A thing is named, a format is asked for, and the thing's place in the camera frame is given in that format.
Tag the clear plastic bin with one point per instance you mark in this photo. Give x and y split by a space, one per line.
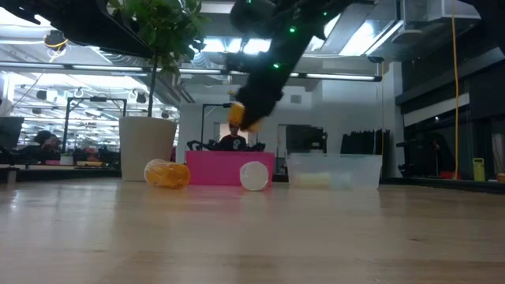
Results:
355 169

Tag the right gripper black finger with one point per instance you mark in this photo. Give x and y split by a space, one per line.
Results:
254 118

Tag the red box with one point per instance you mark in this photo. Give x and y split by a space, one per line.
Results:
449 175

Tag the black background robot arm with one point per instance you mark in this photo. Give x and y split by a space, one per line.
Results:
257 147
201 145

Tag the red plastic bin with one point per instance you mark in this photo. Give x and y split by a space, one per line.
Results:
213 167

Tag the black background rig frame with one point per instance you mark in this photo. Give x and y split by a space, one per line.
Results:
94 99
202 122

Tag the white plant pot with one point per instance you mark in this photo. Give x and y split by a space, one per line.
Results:
148 150

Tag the long linear light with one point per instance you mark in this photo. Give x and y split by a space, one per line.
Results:
339 76

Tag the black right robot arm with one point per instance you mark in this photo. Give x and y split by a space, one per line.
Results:
300 27

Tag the white cup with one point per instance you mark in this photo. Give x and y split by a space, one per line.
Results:
66 159

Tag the green leafy plant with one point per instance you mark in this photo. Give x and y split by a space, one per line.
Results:
165 23

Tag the person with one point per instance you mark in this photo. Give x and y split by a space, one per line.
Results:
41 144
233 143

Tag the orange pill bottle white cap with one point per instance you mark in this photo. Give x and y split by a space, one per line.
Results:
236 112
254 176
167 175

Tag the black monitor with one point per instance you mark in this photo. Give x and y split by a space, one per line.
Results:
10 132

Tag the black panel stack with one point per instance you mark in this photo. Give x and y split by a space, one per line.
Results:
365 143

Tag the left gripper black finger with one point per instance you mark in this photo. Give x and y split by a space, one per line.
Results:
110 27

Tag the black security camera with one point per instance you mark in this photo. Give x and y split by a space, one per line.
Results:
375 59

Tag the round black hanging lamp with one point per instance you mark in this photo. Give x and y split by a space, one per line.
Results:
55 39

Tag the yellow-green container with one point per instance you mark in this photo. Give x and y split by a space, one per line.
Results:
478 170

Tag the grey ventilation duct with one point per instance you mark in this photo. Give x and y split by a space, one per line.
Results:
434 16

